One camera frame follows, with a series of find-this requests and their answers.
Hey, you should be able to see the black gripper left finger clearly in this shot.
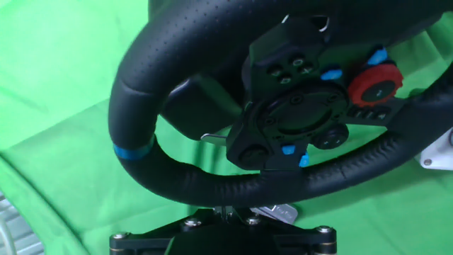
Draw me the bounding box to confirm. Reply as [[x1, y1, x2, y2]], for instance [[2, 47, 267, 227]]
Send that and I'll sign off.
[[109, 207, 226, 255]]

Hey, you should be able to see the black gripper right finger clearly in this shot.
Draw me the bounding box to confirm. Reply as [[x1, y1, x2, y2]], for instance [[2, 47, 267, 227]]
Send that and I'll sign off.
[[233, 207, 337, 255]]

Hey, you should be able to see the black leather steering wheel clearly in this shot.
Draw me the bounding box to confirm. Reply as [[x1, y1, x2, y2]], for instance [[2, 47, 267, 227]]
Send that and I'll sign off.
[[108, 0, 453, 209]]

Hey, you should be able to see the green cloth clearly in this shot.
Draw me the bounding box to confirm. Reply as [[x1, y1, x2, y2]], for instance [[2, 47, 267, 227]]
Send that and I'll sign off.
[[0, 0, 453, 255]]

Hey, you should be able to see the grey box large red button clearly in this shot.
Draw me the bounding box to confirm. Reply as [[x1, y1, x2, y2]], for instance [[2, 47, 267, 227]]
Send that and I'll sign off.
[[418, 127, 453, 171]]

